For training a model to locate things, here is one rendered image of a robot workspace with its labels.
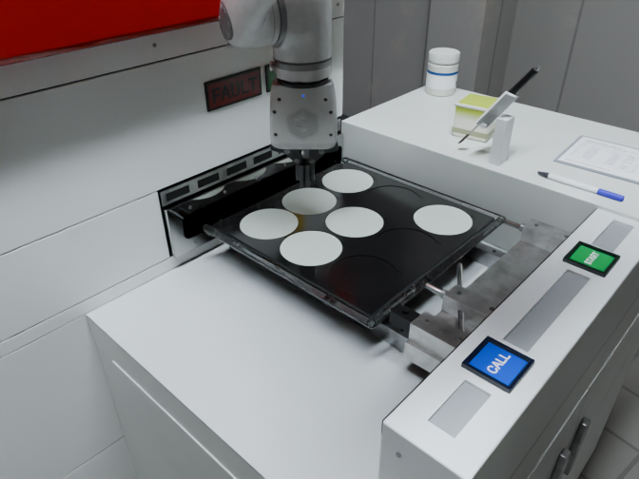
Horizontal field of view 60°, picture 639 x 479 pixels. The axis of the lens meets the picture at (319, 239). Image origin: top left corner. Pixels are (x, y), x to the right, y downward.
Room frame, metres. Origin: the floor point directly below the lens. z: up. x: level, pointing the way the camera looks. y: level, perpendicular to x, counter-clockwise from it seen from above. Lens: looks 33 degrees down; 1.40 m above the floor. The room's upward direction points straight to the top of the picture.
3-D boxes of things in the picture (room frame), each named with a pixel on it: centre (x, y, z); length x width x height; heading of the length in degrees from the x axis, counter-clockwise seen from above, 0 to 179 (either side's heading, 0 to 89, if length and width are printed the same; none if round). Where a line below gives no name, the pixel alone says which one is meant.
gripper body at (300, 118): (0.80, 0.02, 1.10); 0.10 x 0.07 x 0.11; 88
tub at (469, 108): (1.03, -0.31, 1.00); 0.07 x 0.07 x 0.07; 56
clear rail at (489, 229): (0.69, -0.19, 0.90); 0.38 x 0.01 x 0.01; 137
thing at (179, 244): (0.94, 0.10, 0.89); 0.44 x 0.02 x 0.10; 137
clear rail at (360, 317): (0.68, 0.06, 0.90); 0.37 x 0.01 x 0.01; 47
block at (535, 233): (0.76, -0.38, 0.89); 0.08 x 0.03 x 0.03; 47
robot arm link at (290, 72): (0.80, 0.02, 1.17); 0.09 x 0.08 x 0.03; 88
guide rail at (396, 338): (0.68, -0.02, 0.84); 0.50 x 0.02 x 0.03; 47
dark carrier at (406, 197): (0.81, -0.06, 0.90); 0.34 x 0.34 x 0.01; 47
